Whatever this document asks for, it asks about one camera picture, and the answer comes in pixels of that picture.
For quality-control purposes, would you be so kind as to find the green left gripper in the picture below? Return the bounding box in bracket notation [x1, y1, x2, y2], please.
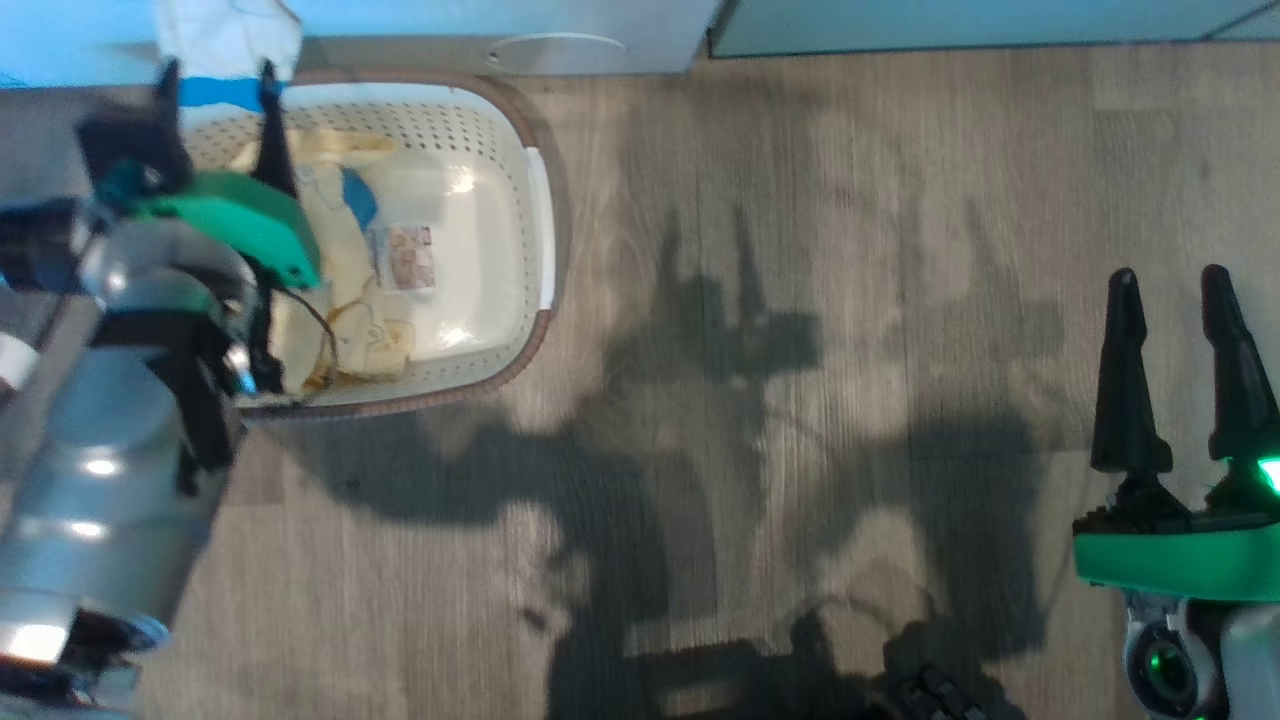
[129, 57, 324, 292]

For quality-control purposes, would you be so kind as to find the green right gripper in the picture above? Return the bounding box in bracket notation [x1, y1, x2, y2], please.
[1072, 263, 1280, 605]

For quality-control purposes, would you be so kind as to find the yellow bear print garment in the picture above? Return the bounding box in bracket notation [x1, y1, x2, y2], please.
[154, 0, 304, 112]
[227, 129, 422, 394]

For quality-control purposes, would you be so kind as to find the white front-load washing machine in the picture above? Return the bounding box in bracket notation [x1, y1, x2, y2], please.
[0, 0, 723, 91]

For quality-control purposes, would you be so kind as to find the white tape tag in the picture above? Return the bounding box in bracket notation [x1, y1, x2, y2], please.
[0, 332, 42, 394]

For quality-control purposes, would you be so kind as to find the white perforated laundry basket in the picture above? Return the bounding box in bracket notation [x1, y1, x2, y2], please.
[174, 67, 560, 420]

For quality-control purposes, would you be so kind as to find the round white filter cover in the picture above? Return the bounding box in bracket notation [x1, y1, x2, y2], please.
[488, 32, 631, 73]

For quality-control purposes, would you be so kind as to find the plain teal cabinet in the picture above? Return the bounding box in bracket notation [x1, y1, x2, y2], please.
[708, 0, 1280, 58]

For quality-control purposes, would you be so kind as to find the teal cable connector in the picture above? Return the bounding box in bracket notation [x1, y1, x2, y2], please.
[96, 159, 152, 202]

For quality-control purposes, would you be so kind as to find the thin brown wire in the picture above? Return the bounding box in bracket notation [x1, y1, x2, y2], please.
[267, 284, 342, 397]

